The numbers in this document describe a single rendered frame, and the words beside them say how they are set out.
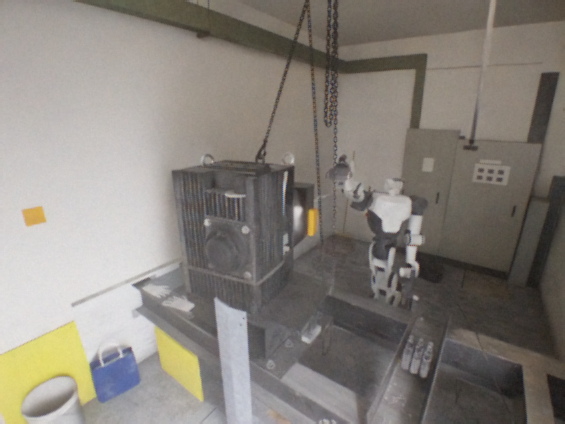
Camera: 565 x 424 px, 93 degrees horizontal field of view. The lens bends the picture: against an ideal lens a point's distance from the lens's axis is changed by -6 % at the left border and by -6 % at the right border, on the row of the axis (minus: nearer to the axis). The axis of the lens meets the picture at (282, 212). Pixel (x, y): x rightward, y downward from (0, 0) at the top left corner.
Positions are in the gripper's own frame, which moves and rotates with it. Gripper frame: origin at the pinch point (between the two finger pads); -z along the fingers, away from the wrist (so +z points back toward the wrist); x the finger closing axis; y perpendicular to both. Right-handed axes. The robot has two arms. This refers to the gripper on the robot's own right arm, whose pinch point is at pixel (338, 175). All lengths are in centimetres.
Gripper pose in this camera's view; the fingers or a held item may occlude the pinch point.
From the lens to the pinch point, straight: 143.7
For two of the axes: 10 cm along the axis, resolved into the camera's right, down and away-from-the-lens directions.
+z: 3.1, -3.2, 8.9
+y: -0.4, -9.5, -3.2
